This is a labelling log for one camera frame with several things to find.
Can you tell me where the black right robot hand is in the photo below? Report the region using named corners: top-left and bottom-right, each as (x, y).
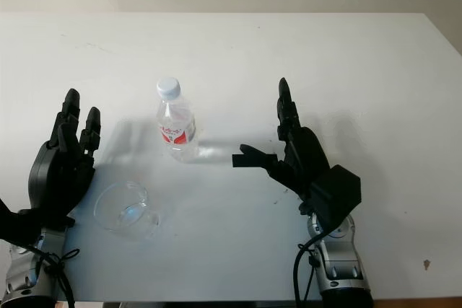
top-left (231, 77), bottom-right (331, 216)

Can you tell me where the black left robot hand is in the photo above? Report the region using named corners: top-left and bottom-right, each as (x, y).
top-left (27, 88), bottom-right (103, 229)

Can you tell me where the clear plastic water bottle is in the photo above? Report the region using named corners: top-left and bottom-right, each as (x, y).
top-left (155, 76), bottom-right (199, 163)

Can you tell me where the clear glass cup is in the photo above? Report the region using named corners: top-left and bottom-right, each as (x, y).
top-left (93, 180), bottom-right (162, 242)

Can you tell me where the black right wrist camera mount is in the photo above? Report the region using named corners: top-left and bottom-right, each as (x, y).
top-left (307, 164), bottom-right (362, 232)

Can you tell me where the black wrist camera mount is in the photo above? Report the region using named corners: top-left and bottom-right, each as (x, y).
top-left (0, 198), bottom-right (75, 248)
top-left (307, 164), bottom-right (362, 232)

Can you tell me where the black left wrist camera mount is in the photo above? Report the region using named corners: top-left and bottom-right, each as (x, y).
top-left (0, 198), bottom-right (75, 248)

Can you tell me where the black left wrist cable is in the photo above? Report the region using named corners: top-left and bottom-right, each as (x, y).
top-left (19, 241), bottom-right (81, 308)

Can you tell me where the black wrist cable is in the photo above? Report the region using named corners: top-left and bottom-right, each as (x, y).
top-left (293, 230), bottom-right (328, 304)
top-left (19, 241), bottom-right (81, 308)

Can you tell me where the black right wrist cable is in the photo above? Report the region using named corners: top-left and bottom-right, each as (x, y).
top-left (293, 230), bottom-right (328, 304)

